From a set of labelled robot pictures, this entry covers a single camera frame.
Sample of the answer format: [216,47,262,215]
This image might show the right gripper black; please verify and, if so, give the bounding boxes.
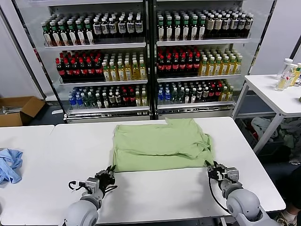
[204,159,228,182]

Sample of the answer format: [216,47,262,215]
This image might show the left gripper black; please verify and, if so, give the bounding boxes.
[95,164,117,192]

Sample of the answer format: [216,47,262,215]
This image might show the light green polo shirt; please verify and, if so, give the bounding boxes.
[112,117,215,172]

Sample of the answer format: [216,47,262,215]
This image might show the grey green clothes pile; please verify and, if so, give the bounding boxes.
[279,117,301,165]

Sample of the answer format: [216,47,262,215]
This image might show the red cloth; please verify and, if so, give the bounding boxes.
[248,127,259,140]

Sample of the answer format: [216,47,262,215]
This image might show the crumpled white grey cloth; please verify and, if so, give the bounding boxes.
[250,117,279,143]

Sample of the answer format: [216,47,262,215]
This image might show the person black trouser leg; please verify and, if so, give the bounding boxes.
[285,164,301,210]

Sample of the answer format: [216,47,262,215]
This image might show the white sneaker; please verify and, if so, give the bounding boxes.
[275,209,298,226]

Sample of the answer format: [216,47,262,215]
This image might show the white side table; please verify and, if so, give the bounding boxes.
[231,74,301,155]

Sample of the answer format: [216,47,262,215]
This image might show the yellow juice bottle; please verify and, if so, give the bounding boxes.
[221,56,229,75]
[207,56,215,76]
[110,61,118,82]
[139,59,148,80]
[234,55,242,74]
[102,61,111,82]
[227,56,235,75]
[132,60,141,81]
[200,56,208,76]
[214,56,222,76]
[117,61,126,81]
[124,60,133,81]

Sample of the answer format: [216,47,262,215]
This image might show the crumpled light blue cloth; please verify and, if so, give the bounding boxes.
[0,147,24,185]

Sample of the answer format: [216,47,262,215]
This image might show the open cardboard box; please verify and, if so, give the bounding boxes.
[0,96,46,127]

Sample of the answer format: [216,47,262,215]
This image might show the clear bottle red mark label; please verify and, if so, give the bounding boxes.
[274,58,294,92]

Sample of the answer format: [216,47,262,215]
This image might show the clear bottle white cap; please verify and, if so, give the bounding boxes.
[285,63,297,87]

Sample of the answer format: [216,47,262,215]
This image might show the grey metal rods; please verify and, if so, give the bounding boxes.
[0,105,17,115]

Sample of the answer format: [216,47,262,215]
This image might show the yellow bottle green cap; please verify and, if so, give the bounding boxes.
[291,66,301,87]

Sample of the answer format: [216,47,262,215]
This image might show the drinks display shelf unit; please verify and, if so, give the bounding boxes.
[151,0,276,121]
[13,0,152,124]

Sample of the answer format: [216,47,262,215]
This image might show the green cap dark tea bottle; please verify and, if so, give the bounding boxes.
[75,19,86,45]
[41,22,54,47]
[198,16,206,40]
[84,18,94,45]
[50,21,62,47]
[174,16,182,41]
[165,16,174,41]
[67,20,78,46]
[157,16,166,41]
[190,16,198,40]
[58,20,69,46]
[182,16,190,40]

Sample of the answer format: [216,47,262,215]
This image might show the beige label dark bottle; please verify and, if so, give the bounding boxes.
[214,14,223,38]
[206,14,215,38]

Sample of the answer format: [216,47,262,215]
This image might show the blue label dark bottle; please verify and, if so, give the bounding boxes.
[118,16,127,38]
[230,14,239,38]
[101,17,110,38]
[245,13,254,37]
[127,16,135,38]
[238,14,246,38]
[93,17,102,38]
[109,17,118,38]
[222,14,231,38]
[135,16,143,37]

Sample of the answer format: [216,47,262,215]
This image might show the right wrist grey camera box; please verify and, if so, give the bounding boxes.
[225,167,240,183]

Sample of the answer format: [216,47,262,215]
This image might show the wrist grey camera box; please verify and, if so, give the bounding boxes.
[85,177,98,195]
[225,167,240,183]

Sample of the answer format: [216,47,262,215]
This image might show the left wrist grey camera box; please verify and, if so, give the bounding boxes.
[85,177,98,195]

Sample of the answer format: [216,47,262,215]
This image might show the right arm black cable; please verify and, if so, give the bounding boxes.
[208,176,230,212]

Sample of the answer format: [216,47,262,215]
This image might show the left wrist looped camera cable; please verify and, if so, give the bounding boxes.
[68,180,88,192]

